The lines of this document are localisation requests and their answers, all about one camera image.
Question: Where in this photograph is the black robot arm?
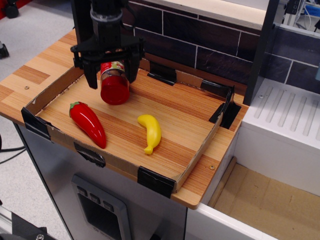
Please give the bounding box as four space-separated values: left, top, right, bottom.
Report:
70 0 145 89

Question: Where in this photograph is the red-lidded spice bottle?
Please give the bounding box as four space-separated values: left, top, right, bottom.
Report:
100 61 130 105

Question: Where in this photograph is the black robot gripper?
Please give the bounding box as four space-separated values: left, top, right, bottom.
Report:
70 19 145 89

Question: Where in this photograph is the red toy chili pepper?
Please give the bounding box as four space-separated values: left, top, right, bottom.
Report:
69 101 107 149

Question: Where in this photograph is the taped cardboard fence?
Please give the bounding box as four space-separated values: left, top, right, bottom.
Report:
21 60 248 208

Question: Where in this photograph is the black floor cable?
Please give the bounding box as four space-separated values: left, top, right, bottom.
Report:
0 146 27 165

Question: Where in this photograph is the grey dishwasher control panel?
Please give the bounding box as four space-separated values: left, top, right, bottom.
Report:
71 175 132 240

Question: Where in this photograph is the dark left back post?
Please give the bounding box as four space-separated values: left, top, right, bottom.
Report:
70 0 94 45

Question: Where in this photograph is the white toy sink unit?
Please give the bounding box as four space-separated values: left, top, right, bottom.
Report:
185 79 320 240

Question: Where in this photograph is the yellow toy banana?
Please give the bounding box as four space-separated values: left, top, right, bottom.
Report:
137 114 162 155

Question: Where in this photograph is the dark grey vertical post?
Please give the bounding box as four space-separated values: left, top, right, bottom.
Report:
243 0 279 106

